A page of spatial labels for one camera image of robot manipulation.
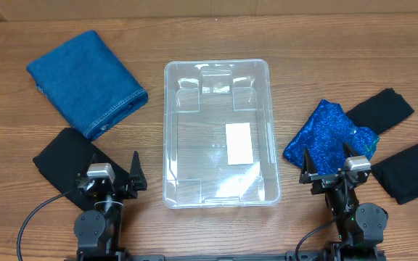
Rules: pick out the black cloth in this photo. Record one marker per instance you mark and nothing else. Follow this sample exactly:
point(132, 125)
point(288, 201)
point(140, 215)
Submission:
point(381, 112)
point(66, 158)
point(398, 175)

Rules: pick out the clear plastic storage bin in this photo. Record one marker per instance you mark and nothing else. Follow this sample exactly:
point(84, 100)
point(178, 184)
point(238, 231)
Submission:
point(201, 97)

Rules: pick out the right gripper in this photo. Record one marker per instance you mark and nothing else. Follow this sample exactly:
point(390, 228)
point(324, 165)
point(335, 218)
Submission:
point(329, 179)

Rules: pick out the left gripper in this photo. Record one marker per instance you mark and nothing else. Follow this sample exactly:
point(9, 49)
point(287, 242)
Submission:
point(137, 176)

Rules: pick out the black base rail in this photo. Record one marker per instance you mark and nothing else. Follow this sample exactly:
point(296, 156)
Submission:
point(288, 256)

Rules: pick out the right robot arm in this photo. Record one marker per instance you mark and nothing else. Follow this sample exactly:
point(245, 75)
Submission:
point(360, 226)

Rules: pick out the white label in bin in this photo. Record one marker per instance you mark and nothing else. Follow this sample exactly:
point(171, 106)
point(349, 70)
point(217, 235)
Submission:
point(239, 144)

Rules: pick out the blue glitter fabric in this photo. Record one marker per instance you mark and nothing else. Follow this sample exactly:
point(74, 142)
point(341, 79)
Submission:
point(324, 134)

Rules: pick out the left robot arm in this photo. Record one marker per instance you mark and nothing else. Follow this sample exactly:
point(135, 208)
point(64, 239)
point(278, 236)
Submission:
point(98, 230)

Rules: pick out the blue denim jeans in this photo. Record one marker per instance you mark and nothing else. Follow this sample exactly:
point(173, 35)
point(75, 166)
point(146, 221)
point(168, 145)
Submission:
point(87, 84)

